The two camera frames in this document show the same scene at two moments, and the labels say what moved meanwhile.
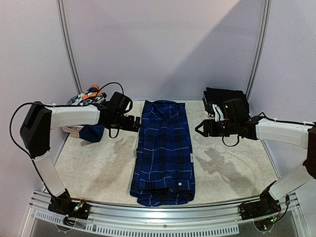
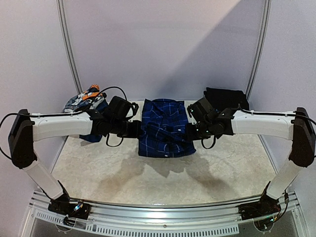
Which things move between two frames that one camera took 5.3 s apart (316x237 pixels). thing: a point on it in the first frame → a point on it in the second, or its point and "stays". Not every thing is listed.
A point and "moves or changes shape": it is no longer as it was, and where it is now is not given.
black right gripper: (210, 128) → (191, 132)
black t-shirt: (233, 103) stays
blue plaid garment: (163, 173) moves or changes shape
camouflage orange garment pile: (89, 97) stays
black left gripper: (129, 126) → (136, 131)
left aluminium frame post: (60, 7) stays
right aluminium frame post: (267, 8) stays
